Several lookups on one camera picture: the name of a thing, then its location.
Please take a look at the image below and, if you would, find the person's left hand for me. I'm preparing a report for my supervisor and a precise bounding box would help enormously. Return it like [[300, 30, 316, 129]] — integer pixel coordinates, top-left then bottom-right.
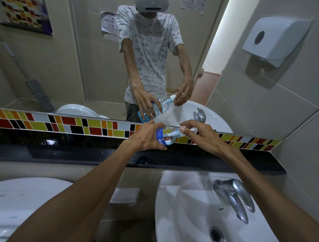
[[124, 120, 168, 152]]

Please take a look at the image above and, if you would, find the person's right hand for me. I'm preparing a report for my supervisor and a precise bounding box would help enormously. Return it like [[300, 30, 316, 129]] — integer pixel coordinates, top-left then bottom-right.
[[179, 120, 229, 158]]

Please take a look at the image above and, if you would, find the clear blue-label water bottle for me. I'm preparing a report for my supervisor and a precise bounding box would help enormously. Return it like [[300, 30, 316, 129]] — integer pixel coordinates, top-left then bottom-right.
[[155, 126, 197, 146]]

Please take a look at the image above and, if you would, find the person's right forearm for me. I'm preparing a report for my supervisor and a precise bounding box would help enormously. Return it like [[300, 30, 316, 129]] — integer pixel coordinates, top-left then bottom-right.
[[219, 144, 319, 242]]

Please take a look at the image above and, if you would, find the person's left forearm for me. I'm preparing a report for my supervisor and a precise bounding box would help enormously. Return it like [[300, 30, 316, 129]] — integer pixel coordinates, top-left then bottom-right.
[[7, 143, 135, 242]]

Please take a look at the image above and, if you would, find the white ceramic sink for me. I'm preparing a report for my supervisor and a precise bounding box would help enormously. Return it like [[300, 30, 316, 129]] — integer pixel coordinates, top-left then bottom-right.
[[155, 170, 279, 242]]

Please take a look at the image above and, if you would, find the chrome faucet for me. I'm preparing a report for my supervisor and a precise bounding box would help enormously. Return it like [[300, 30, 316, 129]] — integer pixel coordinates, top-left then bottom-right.
[[212, 179, 256, 225]]

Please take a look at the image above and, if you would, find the black stone ledge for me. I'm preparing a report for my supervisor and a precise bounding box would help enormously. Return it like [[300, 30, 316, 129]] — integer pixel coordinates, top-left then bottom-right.
[[0, 128, 287, 175]]

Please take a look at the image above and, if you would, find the colourful mosaic tile strip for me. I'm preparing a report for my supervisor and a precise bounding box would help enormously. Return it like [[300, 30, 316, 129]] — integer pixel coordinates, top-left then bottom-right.
[[0, 108, 282, 152]]

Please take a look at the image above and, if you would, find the metal sink drain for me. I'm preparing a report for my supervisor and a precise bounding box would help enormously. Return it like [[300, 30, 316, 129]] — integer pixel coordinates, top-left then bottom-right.
[[209, 226, 224, 242]]

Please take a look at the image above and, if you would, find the white paper towel dispenser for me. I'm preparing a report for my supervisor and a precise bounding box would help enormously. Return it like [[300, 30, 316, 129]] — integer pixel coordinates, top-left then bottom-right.
[[242, 16, 313, 68]]

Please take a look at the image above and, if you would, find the wall mirror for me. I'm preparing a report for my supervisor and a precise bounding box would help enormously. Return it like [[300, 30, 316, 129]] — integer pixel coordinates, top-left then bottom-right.
[[0, 0, 234, 134]]

